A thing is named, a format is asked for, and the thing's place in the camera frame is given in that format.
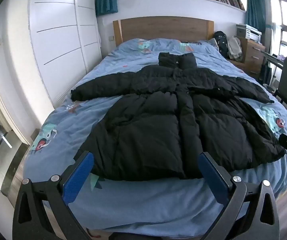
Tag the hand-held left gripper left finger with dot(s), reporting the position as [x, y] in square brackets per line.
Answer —
[79, 177]

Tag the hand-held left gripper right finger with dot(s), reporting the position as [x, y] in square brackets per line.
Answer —
[214, 177]

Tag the black puffer jacket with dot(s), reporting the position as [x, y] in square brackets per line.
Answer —
[158, 120]

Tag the beige clothes pile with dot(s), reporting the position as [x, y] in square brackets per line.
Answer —
[234, 48]

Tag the blue printed bed sheet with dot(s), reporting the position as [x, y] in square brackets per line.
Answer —
[143, 205]

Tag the black desk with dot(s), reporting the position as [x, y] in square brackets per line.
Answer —
[271, 60]

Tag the wooden nightstand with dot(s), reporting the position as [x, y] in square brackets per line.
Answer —
[253, 55]

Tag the white printer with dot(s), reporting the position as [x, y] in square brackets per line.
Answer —
[248, 31]

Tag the black backpack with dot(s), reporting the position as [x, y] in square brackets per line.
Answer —
[221, 42]

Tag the wooden headboard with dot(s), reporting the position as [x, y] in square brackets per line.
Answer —
[163, 27]

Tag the white wardrobe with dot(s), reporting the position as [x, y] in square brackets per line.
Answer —
[53, 17]

